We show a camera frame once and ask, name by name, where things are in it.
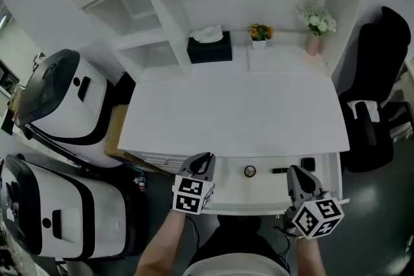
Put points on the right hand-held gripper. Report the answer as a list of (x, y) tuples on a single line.
[(318, 216)]

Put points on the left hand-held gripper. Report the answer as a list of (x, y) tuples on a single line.
[(189, 195)]

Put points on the square black makeup case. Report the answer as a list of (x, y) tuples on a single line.
[(308, 163)]

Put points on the black makeup stick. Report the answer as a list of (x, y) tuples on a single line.
[(280, 170)]

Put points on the white drawer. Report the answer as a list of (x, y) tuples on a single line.
[(258, 190)]

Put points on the person's right forearm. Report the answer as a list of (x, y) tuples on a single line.
[(307, 258)]

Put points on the person's left forearm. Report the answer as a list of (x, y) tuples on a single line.
[(161, 245)]

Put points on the small plastic bottle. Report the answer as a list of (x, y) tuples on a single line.
[(141, 182)]

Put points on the person's black trousers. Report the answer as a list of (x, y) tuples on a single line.
[(239, 236)]

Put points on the brown cardboard box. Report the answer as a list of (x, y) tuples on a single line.
[(114, 135)]

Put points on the person's white shirt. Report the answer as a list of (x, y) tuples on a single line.
[(236, 266)]

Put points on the black tissue box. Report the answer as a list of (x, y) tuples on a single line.
[(210, 50)]

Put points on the black office chair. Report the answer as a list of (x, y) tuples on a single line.
[(372, 74)]

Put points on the white and black machine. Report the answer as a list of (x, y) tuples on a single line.
[(68, 100), (64, 210)]

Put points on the orange flowers in white pot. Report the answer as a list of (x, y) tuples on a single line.
[(260, 34)]

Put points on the white flowers in pink vase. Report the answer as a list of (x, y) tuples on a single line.
[(317, 24)]

